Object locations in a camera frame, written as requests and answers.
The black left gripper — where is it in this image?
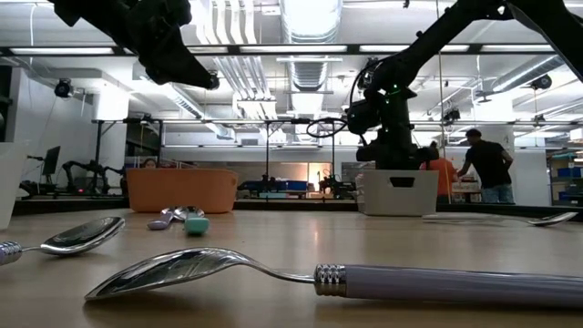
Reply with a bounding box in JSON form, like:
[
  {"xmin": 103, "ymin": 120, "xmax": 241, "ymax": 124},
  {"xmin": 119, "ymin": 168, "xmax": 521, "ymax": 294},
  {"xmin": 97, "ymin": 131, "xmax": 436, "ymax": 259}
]
[{"xmin": 129, "ymin": 0, "xmax": 218, "ymax": 90}]

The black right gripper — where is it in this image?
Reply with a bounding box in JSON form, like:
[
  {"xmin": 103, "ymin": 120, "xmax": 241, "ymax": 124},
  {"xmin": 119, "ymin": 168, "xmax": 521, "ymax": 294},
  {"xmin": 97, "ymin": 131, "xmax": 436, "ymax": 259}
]
[{"xmin": 356, "ymin": 88, "xmax": 439, "ymax": 170}]

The lavender handle spoon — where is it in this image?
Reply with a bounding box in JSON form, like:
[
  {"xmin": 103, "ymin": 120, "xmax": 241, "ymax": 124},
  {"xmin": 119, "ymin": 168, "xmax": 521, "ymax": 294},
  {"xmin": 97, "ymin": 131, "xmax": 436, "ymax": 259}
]
[
  {"xmin": 0, "ymin": 216, "xmax": 127, "ymax": 269},
  {"xmin": 146, "ymin": 207, "xmax": 183, "ymax": 231},
  {"xmin": 84, "ymin": 248, "xmax": 583, "ymax": 311}
]

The teal handle spoon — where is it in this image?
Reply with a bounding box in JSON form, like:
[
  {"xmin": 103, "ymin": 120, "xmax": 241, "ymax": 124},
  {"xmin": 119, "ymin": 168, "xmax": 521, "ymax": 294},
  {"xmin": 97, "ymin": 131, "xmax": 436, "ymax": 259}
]
[{"xmin": 172, "ymin": 205, "xmax": 211, "ymax": 237}]

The patterned handle spoon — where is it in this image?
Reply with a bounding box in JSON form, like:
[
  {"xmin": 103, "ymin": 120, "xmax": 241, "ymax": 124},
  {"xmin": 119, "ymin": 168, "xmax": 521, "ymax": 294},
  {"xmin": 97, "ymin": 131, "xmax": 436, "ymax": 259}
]
[{"xmin": 421, "ymin": 211, "xmax": 579, "ymax": 228}]

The grey plastic bin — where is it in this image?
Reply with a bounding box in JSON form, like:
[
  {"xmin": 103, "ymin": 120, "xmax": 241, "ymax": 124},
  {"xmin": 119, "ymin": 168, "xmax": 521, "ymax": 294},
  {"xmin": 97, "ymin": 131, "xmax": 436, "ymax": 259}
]
[{"xmin": 357, "ymin": 169, "xmax": 440, "ymax": 218}]

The thin vertical pole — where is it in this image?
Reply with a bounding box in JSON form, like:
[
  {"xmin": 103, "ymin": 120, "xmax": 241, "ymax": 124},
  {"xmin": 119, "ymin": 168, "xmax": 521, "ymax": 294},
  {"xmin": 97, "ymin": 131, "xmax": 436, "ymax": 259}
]
[{"xmin": 435, "ymin": 49, "xmax": 450, "ymax": 159}]

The white hanging box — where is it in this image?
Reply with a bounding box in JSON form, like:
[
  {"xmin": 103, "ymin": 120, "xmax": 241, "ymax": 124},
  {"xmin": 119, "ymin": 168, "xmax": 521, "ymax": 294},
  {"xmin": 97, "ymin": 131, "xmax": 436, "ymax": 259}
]
[{"xmin": 92, "ymin": 86, "xmax": 130, "ymax": 122}]

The black overhead crossbar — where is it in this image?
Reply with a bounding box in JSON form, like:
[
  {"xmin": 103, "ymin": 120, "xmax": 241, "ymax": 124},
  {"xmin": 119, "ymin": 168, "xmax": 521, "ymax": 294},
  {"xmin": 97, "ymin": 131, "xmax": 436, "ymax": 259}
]
[{"xmin": 0, "ymin": 44, "xmax": 583, "ymax": 57}]

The blue background table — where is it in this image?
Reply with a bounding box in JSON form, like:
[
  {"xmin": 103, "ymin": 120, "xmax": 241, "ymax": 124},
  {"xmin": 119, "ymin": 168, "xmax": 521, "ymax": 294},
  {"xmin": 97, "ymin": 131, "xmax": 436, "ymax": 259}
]
[{"xmin": 239, "ymin": 179, "xmax": 309, "ymax": 200}]

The orange plastic bin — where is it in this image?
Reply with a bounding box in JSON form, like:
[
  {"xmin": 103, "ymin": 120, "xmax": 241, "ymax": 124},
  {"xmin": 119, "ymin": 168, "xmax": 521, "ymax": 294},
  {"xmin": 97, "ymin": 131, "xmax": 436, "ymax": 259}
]
[{"xmin": 126, "ymin": 168, "xmax": 240, "ymax": 214}]

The white pillar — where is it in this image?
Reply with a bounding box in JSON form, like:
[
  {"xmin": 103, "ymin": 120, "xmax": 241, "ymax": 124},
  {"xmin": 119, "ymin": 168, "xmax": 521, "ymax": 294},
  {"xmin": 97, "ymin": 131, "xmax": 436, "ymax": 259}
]
[{"xmin": 472, "ymin": 125, "xmax": 529, "ymax": 204}]

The black computer monitor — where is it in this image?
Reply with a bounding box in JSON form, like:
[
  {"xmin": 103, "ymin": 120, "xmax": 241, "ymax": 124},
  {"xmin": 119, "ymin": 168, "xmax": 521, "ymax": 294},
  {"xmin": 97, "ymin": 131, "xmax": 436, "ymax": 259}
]
[{"xmin": 42, "ymin": 145, "xmax": 62, "ymax": 183}]

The white plastic bin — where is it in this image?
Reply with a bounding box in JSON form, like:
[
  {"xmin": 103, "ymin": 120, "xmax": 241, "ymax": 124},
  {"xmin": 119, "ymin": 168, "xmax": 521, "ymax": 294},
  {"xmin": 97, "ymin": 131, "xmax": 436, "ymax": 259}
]
[{"xmin": 0, "ymin": 140, "xmax": 29, "ymax": 231}]

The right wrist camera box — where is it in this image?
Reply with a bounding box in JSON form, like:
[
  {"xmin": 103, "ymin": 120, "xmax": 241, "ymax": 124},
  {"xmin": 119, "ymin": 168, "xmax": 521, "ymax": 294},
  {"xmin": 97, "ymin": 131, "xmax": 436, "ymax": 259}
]
[{"xmin": 346, "ymin": 97, "xmax": 383, "ymax": 137}]

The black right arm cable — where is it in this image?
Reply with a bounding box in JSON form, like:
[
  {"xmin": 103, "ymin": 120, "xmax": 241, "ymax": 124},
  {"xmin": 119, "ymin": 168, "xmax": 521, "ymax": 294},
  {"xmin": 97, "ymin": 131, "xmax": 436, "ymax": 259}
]
[{"xmin": 306, "ymin": 58, "xmax": 379, "ymax": 139}]

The background black frame rig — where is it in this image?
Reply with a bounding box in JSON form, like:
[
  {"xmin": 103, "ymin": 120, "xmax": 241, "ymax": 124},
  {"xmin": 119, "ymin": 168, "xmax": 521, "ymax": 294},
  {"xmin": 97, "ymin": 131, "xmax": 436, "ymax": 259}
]
[{"xmin": 93, "ymin": 117, "xmax": 338, "ymax": 201}]

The black aluminium table frame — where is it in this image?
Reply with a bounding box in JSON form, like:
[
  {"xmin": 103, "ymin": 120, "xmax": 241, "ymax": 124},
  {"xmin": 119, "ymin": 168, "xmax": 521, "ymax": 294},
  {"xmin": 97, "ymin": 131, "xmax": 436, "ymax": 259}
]
[{"xmin": 12, "ymin": 196, "xmax": 583, "ymax": 220}]

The round silver ceiling duct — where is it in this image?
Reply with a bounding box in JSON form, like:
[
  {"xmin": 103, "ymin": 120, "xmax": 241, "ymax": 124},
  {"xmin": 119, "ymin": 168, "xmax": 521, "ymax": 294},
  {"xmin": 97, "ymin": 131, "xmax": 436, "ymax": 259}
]
[{"xmin": 278, "ymin": 0, "xmax": 343, "ymax": 46}]

